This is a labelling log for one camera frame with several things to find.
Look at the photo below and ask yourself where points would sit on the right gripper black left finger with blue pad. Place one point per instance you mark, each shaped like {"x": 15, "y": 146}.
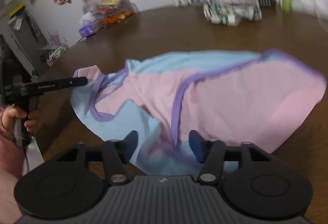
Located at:
{"x": 116, "y": 154}

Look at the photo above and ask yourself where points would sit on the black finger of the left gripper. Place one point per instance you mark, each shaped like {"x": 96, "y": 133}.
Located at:
{"x": 75, "y": 82}

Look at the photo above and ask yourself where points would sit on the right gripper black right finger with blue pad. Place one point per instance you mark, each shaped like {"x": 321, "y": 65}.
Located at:
{"x": 211, "y": 155}

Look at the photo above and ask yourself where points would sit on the pink blue purple-trimmed garment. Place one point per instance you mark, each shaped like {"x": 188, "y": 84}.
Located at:
{"x": 234, "y": 97}

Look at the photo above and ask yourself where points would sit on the person's left hand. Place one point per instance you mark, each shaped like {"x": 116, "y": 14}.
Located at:
{"x": 10, "y": 114}

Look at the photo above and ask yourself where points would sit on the cluttered items beside table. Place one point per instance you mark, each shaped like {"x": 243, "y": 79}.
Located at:
{"x": 54, "y": 49}

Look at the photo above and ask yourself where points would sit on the purple tissue box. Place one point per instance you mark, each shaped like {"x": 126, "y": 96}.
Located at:
{"x": 90, "y": 28}

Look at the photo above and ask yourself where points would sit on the clear plastic bag of snacks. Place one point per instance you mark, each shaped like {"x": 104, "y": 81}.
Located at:
{"x": 108, "y": 12}

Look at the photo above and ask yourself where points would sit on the small white clip holder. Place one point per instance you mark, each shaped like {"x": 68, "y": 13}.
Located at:
{"x": 181, "y": 3}

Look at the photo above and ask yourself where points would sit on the black box with label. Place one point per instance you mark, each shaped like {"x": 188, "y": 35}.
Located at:
{"x": 267, "y": 3}

